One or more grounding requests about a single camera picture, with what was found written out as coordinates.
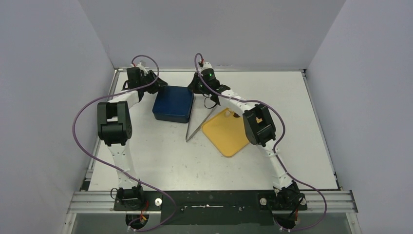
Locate yellow plastic tray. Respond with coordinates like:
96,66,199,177
202,108,250,157

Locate blue box lid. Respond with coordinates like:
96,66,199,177
152,86,194,117

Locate aluminium rail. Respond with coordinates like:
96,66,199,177
67,191,358,214

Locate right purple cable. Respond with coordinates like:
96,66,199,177
194,53,328,232

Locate metal tongs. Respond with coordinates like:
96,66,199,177
185,96,217,143

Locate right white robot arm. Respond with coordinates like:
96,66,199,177
188,68,301,209

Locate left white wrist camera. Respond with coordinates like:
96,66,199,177
135,62,149,74

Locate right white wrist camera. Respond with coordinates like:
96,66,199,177
198,61,213,71

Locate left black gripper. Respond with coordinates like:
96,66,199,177
139,71,168,95

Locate blue chocolate box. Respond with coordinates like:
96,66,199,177
153,112,191,123

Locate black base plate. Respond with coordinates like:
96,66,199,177
113,190,307,228

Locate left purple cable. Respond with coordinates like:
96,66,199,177
71,55,178,233

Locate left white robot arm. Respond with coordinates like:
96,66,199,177
97,65,167,211

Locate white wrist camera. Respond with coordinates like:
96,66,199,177
198,61,213,71
135,62,149,74

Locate purple cable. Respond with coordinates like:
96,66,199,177
194,53,328,232
71,55,178,233

